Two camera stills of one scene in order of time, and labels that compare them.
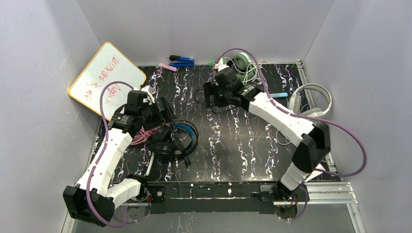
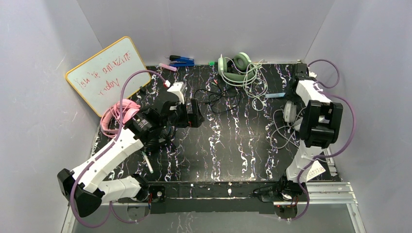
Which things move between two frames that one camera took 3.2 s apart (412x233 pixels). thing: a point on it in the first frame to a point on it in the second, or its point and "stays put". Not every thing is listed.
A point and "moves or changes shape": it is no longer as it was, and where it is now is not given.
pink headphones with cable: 143,135 moves or changes shape
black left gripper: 166,109 to 184,116
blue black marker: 180,61 stays put
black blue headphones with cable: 166,145 moves or changes shape
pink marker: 167,67 stays put
